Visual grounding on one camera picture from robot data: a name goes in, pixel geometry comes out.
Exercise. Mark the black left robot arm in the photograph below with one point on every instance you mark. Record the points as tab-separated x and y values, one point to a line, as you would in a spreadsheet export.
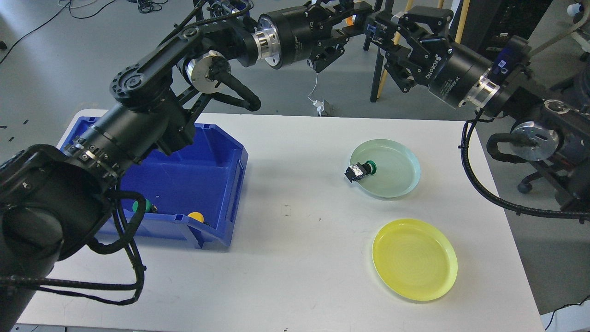
53	203

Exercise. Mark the yellow button front edge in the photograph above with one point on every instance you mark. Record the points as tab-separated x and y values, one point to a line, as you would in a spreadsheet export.
198	217

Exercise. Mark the green button front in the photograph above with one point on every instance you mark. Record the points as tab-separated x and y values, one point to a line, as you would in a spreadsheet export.
149	207

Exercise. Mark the black office chair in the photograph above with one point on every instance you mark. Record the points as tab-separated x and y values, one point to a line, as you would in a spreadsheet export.
559	127

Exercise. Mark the black computer tower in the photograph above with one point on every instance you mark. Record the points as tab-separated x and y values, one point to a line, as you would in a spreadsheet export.
490	24

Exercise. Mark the green push button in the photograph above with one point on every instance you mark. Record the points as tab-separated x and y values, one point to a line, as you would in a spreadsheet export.
358	171

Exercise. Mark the black tripod right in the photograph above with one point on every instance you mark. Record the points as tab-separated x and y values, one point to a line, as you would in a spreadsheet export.
380	63

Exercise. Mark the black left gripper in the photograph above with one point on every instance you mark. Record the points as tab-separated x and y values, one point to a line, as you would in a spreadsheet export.
295	34

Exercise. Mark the yellow push button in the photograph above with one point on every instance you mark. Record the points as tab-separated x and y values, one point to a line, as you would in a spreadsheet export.
367	22

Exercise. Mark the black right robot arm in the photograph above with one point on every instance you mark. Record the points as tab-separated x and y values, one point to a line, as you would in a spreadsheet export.
518	93

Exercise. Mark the light green plate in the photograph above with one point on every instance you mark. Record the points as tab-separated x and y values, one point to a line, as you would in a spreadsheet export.
398	170

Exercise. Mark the yellow plate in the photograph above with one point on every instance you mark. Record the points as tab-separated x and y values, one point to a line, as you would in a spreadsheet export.
415	260

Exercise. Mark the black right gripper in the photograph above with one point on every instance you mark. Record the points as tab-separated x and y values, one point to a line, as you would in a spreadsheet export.
452	72

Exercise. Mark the white power adapter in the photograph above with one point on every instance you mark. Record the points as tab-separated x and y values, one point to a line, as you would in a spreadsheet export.
324	108

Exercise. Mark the wooden easel legs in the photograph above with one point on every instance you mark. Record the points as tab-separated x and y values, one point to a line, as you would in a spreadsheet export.
460	9

